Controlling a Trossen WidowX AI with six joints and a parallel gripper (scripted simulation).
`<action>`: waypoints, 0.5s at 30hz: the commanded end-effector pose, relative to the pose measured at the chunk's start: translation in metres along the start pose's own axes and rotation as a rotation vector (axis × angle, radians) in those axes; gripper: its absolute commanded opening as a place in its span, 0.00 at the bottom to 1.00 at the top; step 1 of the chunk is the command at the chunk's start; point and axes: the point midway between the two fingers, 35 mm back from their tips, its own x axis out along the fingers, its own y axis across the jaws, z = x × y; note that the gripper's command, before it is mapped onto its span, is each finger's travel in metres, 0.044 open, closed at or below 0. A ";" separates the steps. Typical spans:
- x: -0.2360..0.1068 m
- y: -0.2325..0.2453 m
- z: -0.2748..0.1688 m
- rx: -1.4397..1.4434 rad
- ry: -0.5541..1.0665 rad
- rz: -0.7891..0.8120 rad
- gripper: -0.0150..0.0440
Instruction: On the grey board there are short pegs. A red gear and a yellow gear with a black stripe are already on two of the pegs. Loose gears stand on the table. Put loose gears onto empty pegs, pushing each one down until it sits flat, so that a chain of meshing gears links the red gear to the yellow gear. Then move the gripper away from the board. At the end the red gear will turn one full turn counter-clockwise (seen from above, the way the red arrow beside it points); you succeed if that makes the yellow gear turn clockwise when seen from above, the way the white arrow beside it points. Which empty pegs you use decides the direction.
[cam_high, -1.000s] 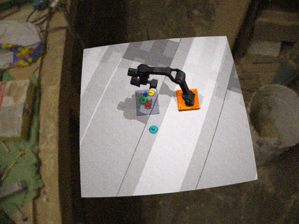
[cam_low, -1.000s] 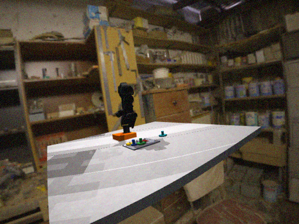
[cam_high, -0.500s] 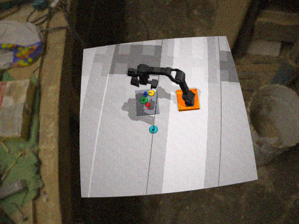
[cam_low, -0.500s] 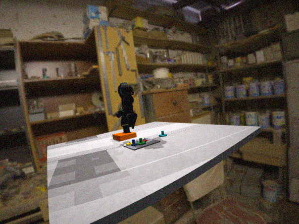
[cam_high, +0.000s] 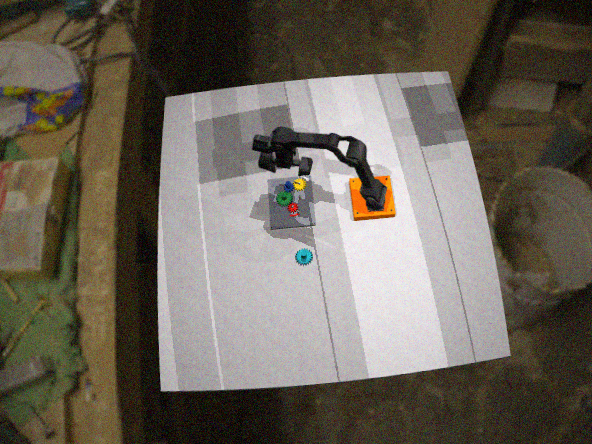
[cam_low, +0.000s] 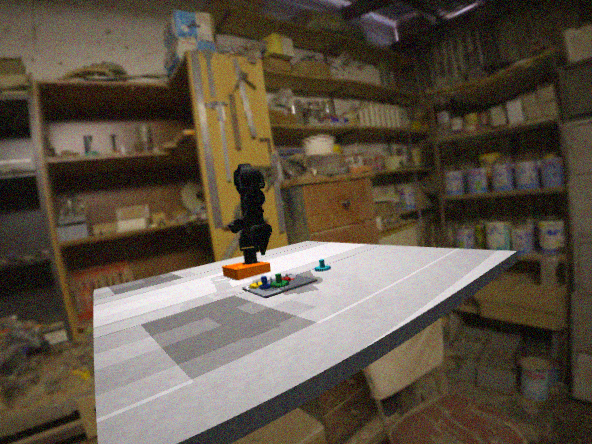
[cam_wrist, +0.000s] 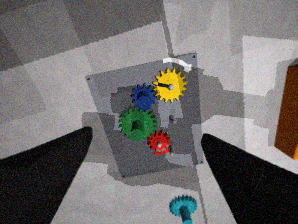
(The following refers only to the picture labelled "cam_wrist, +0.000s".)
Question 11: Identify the yellow gear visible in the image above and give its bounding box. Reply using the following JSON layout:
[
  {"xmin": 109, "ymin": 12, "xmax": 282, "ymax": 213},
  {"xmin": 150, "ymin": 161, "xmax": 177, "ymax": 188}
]
[{"xmin": 152, "ymin": 68, "xmax": 187, "ymax": 103}]

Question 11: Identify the teal gear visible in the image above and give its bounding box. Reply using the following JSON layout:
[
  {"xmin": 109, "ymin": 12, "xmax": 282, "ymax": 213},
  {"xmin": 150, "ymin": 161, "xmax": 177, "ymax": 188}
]
[{"xmin": 169, "ymin": 194, "xmax": 197, "ymax": 224}]

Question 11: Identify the grey board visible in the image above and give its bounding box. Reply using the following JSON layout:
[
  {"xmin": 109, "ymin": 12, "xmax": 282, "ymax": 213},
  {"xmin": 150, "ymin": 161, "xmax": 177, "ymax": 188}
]
[{"xmin": 85, "ymin": 53, "xmax": 204, "ymax": 178}]

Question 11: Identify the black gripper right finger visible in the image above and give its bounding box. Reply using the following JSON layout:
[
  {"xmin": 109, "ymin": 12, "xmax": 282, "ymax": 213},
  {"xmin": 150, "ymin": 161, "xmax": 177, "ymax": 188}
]
[{"xmin": 201, "ymin": 133, "xmax": 298, "ymax": 224}]

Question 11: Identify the green gear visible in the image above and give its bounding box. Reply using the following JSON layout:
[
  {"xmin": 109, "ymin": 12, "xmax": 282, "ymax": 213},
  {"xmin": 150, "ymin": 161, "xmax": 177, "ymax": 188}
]
[{"xmin": 118, "ymin": 105, "xmax": 157, "ymax": 142}]

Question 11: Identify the white curved arrow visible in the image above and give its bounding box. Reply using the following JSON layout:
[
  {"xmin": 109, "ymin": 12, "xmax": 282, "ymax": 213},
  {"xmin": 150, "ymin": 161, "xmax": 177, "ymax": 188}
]
[{"xmin": 163, "ymin": 58, "xmax": 191, "ymax": 72}]

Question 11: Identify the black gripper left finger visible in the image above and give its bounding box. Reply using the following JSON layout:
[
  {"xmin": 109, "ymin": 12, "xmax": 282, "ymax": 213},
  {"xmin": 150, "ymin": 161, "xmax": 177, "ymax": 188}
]
[{"xmin": 0, "ymin": 126, "xmax": 93, "ymax": 224}]

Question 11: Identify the red gear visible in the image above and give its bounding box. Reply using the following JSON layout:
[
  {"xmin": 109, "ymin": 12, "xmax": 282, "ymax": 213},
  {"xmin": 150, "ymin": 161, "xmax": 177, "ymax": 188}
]
[{"xmin": 147, "ymin": 130, "xmax": 170, "ymax": 151}]

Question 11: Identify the dark blue gear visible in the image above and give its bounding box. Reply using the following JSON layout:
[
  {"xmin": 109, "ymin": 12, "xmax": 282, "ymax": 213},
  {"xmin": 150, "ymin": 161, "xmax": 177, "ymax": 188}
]
[{"xmin": 130, "ymin": 83, "xmax": 157, "ymax": 110}]

